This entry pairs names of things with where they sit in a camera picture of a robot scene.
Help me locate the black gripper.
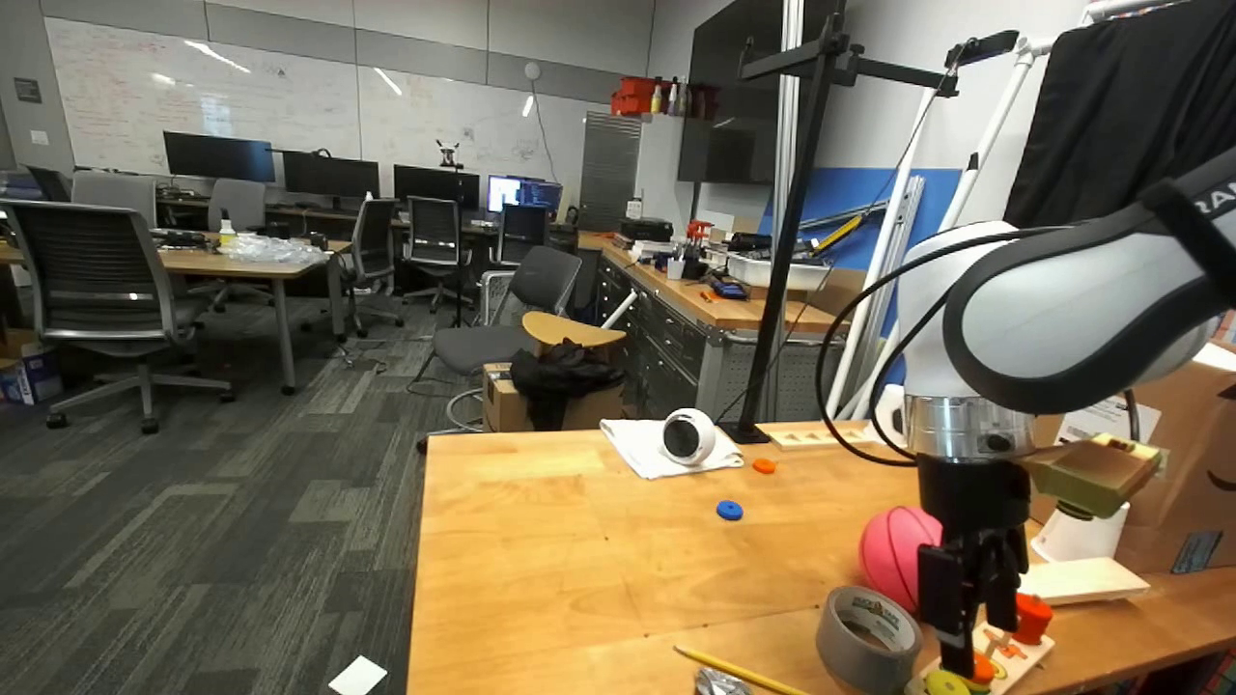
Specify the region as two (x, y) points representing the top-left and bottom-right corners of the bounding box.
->
(916, 454), (1037, 679)

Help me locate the pink mini basketball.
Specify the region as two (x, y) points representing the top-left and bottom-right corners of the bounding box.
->
(857, 501), (948, 616)

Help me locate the red cylinder stacking block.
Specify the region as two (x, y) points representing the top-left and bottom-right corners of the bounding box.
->
(1011, 592), (1055, 648)

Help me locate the wooden peg stacking board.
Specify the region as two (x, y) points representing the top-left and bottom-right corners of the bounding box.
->
(906, 606), (1060, 695)

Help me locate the long white foam tray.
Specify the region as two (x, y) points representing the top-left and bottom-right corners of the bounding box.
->
(1020, 555), (1150, 608)

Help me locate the white paper cup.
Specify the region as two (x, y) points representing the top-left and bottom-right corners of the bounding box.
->
(1040, 498), (1137, 568)
(867, 380), (907, 453)

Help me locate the wooden strip with holes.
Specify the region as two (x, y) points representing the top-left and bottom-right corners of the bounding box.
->
(755, 415), (879, 453)

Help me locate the large cardboard shipping box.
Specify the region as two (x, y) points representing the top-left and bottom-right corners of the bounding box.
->
(1116, 359), (1236, 580)

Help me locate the long wooden workbench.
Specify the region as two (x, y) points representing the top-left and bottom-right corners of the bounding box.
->
(576, 226), (854, 422)

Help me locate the white tripod stand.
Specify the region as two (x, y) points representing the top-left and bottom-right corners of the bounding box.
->
(823, 26), (1055, 425)

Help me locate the black curtain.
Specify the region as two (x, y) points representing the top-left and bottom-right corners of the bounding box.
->
(1000, 0), (1236, 230)

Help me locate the small cardboard box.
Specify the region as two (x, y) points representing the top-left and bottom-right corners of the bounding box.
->
(481, 359), (532, 431)

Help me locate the dark padded office chair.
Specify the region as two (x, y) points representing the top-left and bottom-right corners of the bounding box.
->
(413, 243), (586, 391)

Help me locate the red storage box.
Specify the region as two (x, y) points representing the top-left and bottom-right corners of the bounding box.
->
(606, 74), (660, 122)

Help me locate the white paper scrap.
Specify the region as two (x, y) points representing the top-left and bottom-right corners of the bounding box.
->
(324, 653), (391, 695)

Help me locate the black office chair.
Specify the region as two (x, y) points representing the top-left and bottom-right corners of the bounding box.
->
(346, 193), (406, 339)
(397, 193), (481, 311)

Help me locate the black computer monitor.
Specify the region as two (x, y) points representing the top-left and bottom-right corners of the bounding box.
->
(391, 162), (485, 212)
(277, 145), (383, 203)
(164, 126), (277, 185)

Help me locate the wooden office desk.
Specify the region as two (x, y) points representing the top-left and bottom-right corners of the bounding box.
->
(155, 238), (342, 397)

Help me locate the grey mesh office chair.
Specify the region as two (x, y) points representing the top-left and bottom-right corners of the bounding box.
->
(6, 196), (241, 437)

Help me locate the grey duct tape roll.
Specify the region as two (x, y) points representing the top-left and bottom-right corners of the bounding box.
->
(814, 584), (929, 695)

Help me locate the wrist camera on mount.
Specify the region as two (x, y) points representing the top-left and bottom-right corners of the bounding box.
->
(1029, 431), (1170, 521)

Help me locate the blue wall board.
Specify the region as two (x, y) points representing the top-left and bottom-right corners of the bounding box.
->
(768, 165), (967, 391)

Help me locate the black camera stand pole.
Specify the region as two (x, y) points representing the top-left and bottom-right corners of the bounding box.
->
(729, 0), (961, 445)

